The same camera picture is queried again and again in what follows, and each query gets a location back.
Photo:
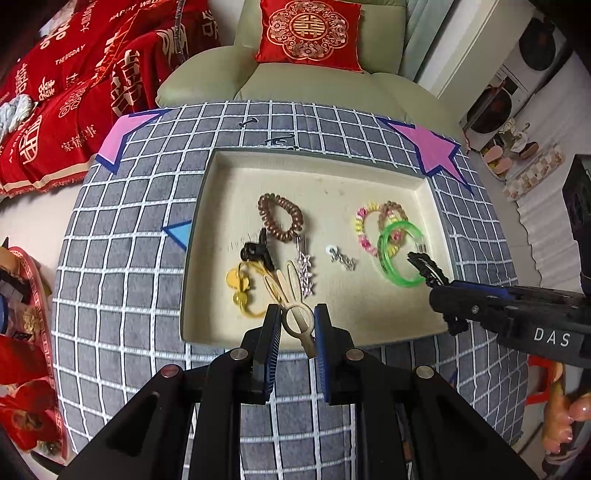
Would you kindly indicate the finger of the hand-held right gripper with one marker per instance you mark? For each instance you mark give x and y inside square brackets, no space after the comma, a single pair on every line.
[471,304]

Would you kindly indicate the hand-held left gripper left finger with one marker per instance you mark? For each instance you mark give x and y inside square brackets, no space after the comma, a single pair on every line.
[272,355]

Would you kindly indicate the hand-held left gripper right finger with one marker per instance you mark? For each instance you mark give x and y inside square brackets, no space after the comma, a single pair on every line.
[323,355]

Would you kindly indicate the beige rabbit hair clip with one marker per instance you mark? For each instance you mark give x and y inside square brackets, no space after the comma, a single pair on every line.
[298,318]

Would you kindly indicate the long black hair clip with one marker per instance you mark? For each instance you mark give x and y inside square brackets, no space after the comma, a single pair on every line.
[427,270]

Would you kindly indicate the silver star hair clip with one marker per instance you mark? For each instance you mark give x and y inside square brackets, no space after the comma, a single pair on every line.
[305,274]

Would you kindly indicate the green translucent bangle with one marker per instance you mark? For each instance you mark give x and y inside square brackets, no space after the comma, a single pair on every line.
[385,265]

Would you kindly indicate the black claw hair clip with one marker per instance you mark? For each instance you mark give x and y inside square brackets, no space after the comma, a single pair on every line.
[253,251]

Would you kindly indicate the grey-green box tray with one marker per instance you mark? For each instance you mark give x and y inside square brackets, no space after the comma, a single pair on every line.
[323,194]

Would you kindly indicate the person's right hand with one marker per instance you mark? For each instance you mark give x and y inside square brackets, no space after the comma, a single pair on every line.
[561,406]

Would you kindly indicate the small silver hair clip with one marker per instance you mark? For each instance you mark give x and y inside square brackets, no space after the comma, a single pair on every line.
[344,262]

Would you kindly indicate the pink slippers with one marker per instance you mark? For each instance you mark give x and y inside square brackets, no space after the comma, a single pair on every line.
[496,161]

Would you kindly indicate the patterned floor mat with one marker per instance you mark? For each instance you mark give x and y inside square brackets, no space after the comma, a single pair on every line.
[540,173]

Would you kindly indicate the dark slippers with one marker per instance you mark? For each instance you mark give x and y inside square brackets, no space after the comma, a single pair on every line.
[526,148]

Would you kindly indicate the grey checked tablecloth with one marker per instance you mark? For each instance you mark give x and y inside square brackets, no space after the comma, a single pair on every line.
[129,258]

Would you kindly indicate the white washing machine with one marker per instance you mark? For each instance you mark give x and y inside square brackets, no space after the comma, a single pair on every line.
[494,106]

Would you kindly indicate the red gift bags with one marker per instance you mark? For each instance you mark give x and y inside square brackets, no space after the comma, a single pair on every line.
[23,392]

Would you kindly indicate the white stacked dryer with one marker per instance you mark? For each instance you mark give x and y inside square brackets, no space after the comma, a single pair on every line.
[542,41]

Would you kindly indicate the pale green curtain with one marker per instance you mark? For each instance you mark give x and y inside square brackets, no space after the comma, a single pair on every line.
[429,32]

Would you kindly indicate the pale green sofa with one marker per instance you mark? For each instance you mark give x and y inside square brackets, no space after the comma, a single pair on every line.
[207,69]

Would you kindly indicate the red embroidered cushion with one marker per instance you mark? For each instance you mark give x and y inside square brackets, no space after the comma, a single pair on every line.
[307,30]

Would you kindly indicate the red printed blanket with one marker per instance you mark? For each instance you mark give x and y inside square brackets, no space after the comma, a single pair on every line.
[92,69]

